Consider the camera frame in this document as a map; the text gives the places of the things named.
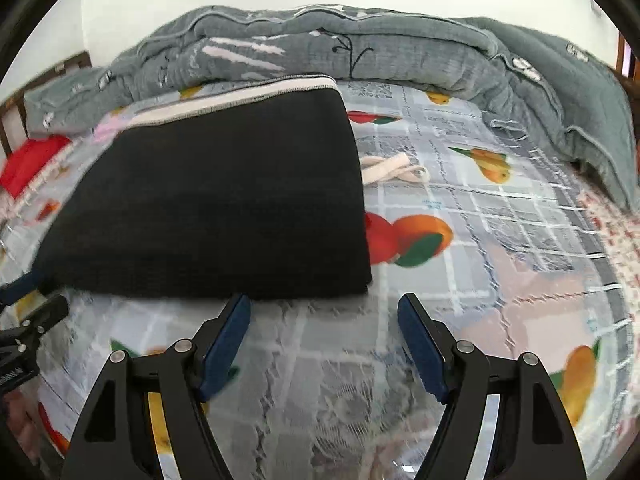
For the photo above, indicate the fruit print checked bed sheet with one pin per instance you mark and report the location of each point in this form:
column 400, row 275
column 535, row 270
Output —
column 475, row 260

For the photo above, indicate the floral bed sheet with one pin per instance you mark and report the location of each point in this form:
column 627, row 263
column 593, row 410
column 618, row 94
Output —
column 617, row 240

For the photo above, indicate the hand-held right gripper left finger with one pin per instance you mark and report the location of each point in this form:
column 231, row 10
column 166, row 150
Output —
column 225, row 345

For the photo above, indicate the grey quilt with flower print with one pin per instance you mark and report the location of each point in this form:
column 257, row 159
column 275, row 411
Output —
column 400, row 45

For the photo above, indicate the brown wooden frame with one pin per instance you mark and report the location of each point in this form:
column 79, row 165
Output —
column 625, row 57

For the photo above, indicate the black pants with white stripes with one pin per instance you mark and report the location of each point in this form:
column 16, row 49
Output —
column 200, row 200

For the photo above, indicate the dark wooden headboard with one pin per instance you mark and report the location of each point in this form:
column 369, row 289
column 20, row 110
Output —
column 75, row 62

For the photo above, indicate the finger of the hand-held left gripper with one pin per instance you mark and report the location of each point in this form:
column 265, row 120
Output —
column 45, row 312
column 17, row 286

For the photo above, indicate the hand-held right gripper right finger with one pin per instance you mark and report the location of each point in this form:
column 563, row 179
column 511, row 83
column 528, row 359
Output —
column 425, row 345

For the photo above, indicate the red pillow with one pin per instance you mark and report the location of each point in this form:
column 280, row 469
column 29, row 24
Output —
column 30, row 165

